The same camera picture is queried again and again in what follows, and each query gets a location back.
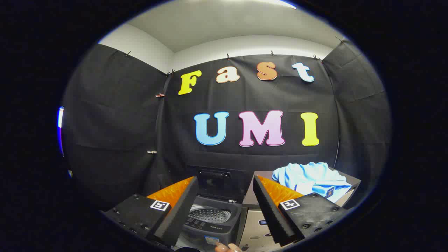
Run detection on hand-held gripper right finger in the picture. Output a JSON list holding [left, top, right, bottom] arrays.
[[253, 175, 350, 247]]

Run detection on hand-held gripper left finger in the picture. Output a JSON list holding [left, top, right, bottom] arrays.
[[101, 176, 200, 248]]

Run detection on dark grey washing machine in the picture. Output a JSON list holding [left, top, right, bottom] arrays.
[[180, 195, 244, 252]]

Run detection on grey washing machine lid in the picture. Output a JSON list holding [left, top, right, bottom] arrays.
[[196, 169, 247, 203]]

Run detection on light blue shirt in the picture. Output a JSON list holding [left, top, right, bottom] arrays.
[[272, 162, 352, 203]]

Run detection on black topped cabinet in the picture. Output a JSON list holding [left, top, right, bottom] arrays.
[[238, 171, 362, 252]]

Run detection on black backdrop cloth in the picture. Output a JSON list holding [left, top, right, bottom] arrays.
[[62, 38, 392, 210]]

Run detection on computer monitor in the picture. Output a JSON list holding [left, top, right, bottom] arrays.
[[57, 106, 65, 156]]

